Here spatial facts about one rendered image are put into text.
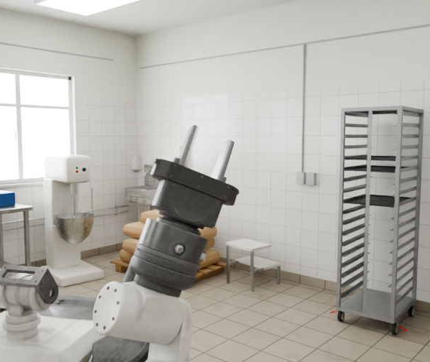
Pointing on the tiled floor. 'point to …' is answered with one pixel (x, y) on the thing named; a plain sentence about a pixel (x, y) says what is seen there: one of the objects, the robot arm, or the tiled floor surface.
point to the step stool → (251, 259)
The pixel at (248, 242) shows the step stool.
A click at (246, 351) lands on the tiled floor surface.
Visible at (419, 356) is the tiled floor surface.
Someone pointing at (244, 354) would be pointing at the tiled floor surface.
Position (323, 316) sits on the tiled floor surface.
